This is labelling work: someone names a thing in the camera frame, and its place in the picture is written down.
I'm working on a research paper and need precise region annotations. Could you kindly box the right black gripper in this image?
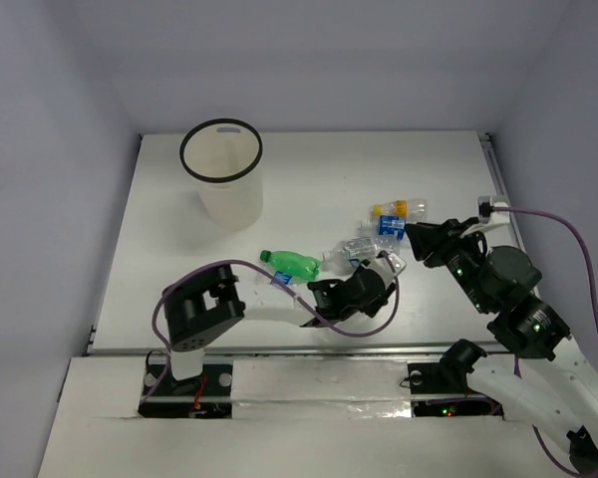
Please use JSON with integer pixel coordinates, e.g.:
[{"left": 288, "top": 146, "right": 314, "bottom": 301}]
[{"left": 404, "top": 214, "right": 490, "bottom": 312}]

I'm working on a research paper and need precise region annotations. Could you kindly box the clear bottle blue label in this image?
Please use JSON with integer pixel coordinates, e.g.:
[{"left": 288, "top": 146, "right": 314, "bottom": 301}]
[{"left": 359, "top": 215, "right": 406, "bottom": 249}]

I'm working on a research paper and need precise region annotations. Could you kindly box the green plastic bottle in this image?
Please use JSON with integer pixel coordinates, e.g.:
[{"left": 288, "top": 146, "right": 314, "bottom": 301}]
[{"left": 259, "top": 250, "right": 321, "bottom": 282}]

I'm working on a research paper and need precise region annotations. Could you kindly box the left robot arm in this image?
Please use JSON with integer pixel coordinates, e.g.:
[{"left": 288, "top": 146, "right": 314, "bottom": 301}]
[{"left": 151, "top": 253, "right": 406, "bottom": 396}]

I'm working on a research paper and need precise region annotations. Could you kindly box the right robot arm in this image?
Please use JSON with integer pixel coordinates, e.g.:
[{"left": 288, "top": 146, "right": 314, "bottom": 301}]
[{"left": 406, "top": 218, "right": 598, "bottom": 477}]

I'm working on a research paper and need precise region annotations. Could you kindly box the white bin black rim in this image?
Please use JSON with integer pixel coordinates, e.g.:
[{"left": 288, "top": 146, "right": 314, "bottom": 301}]
[{"left": 179, "top": 119, "right": 263, "bottom": 230}]

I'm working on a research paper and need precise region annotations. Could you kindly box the clear bottle lemon label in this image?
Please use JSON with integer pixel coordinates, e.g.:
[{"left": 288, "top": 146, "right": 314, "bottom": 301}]
[{"left": 322, "top": 237, "right": 377, "bottom": 273}]

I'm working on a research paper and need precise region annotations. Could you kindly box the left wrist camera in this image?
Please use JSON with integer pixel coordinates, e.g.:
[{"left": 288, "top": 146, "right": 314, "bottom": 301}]
[{"left": 375, "top": 251, "right": 407, "bottom": 281}]

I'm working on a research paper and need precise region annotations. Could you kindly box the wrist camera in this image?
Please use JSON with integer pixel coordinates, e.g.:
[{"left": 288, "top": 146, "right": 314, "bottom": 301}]
[
  {"left": 470, "top": 195, "right": 510, "bottom": 234},
  {"left": 375, "top": 251, "right": 407, "bottom": 281}
]

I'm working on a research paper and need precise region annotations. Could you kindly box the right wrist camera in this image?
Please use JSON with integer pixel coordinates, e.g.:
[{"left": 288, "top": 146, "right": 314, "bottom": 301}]
[{"left": 470, "top": 195, "right": 510, "bottom": 234}]

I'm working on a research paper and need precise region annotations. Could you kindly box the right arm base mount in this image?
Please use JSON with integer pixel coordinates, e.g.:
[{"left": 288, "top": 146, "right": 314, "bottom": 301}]
[{"left": 399, "top": 362, "right": 503, "bottom": 418}]

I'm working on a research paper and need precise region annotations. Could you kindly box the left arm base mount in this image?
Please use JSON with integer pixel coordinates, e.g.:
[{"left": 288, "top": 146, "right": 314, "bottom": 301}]
[{"left": 138, "top": 350, "right": 233, "bottom": 419}]

